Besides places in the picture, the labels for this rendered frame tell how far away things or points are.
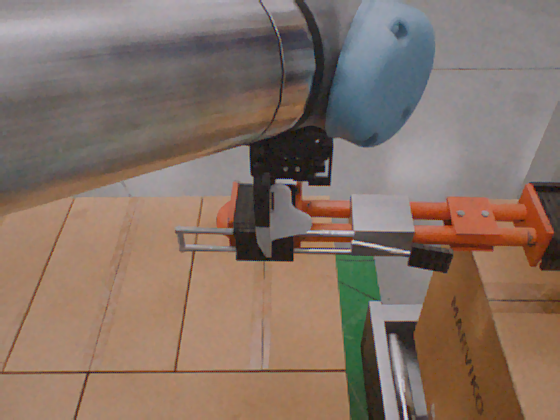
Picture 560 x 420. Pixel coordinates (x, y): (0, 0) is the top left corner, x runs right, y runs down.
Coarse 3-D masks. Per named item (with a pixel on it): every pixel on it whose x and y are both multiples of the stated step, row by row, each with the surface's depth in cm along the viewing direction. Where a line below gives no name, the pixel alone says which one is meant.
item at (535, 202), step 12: (528, 192) 61; (540, 192) 63; (552, 192) 63; (528, 204) 61; (540, 204) 59; (552, 204) 61; (528, 216) 61; (540, 216) 58; (552, 216) 60; (540, 228) 58; (552, 228) 58; (540, 240) 58; (552, 240) 57; (528, 252) 61; (540, 252) 58; (552, 252) 58; (540, 264) 59; (552, 264) 59
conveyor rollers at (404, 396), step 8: (392, 336) 126; (400, 336) 127; (392, 344) 125; (400, 344) 125; (392, 352) 124; (400, 352) 124; (392, 360) 122; (400, 360) 122; (392, 368) 121; (400, 368) 120; (400, 376) 119; (408, 376) 120; (400, 384) 118; (408, 384) 118; (400, 392) 116; (408, 392) 117; (400, 400) 115; (408, 400) 115; (400, 408) 114; (408, 408) 114; (400, 416) 113; (408, 416) 112; (416, 416) 114
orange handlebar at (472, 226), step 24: (312, 216) 63; (336, 216) 63; (432, 216) 62; (456, 216) 60; (480, 216) 60; (504, 216) 62; (312, 240) 60; (336, 240) 60; (432, 240) 59; (456, 240) 59; (480, 240) 59; (504, 240) 59; (528, 240) 59
